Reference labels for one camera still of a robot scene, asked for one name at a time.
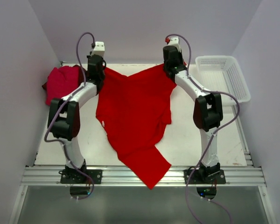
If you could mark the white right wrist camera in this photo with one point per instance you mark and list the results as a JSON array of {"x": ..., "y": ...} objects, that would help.
[{"x": 174, "y": 41}]

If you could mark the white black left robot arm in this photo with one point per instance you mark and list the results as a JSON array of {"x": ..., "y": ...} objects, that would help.
[{"x": 64, "y": 119}]

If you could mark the black base bracket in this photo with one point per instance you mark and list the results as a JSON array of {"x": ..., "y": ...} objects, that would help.
[
  {"x": 94, "y": 176},
  {"x": 196, "y": 178}
]

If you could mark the crimson folded t shirt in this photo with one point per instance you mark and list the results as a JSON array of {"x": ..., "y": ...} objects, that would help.
[{"x": 58, "y": 85}]

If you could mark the aluminium mounting rail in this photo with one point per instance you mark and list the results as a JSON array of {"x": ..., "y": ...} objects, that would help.
[{"x": 242, "y": 176}]

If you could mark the dark maroon folded t shirt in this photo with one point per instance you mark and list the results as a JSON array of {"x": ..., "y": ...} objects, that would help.
[{"x": 75, "y": 73}]

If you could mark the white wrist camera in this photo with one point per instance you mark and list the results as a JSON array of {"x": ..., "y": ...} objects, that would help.
[
  {"x": 98, "y": 48},
  {"x": 174, "y": 41}
]

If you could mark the bright red t shirt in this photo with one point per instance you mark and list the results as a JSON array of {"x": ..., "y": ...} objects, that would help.
[{"x": 134, "y": 112}]

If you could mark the black left base bracket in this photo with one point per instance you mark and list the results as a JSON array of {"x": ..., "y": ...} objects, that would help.
[{"x": 94, "y": 176}]

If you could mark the black right base bracket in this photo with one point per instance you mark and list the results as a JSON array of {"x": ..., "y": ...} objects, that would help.
[{"x": 196, "y": 178}]

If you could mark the white plastic mesh basket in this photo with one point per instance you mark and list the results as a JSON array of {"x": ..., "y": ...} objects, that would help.
[{"x": 222, "y": 73}]

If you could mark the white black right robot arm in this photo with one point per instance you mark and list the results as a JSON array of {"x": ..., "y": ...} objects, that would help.
[{"x": 207, "y": 116}]

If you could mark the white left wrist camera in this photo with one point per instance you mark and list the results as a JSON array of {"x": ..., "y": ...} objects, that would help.
[{"x": 98, "y": 48}]

